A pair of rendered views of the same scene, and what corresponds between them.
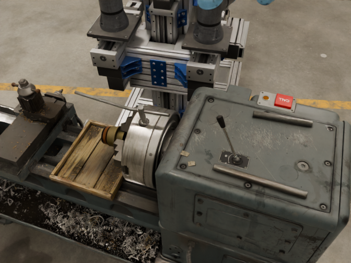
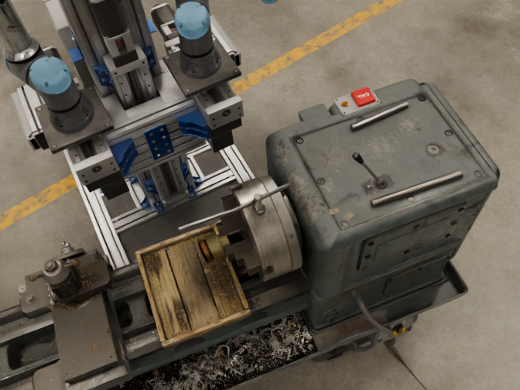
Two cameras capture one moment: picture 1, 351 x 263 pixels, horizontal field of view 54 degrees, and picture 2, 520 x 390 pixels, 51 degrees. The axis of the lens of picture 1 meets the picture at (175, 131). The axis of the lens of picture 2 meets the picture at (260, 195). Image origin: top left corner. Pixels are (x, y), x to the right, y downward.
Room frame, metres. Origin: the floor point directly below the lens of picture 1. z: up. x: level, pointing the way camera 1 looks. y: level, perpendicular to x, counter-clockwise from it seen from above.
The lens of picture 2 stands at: (0.19, 0.58, 2.59)
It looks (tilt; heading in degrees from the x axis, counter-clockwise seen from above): 58 degrees down; 323
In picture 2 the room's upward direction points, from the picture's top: 6 degrees counter-clockwise
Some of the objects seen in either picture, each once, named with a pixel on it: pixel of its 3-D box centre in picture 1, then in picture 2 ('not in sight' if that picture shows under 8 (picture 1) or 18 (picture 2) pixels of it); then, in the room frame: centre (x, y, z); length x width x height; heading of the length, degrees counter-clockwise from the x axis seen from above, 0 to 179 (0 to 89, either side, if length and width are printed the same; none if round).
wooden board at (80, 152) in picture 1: (100, 156); (191, 282); (0.94, 0.35, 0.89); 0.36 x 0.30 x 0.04; 159
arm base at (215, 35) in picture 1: (208, 26); (199, 53); (1.47, -0.17, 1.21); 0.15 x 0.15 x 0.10
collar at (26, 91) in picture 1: (25, 87); (54, 270); (1.14, 0.66, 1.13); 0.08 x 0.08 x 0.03
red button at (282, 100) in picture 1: (283, 102); (363, 97); (0.89, -0.40, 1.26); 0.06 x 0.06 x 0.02; 69
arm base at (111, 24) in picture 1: (113, 15); (67, 107); (1.60, 0.31, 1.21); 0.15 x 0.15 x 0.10
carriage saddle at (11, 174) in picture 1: (24, 132); (71, 325); (1.09, 0.73, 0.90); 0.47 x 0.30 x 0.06; 159
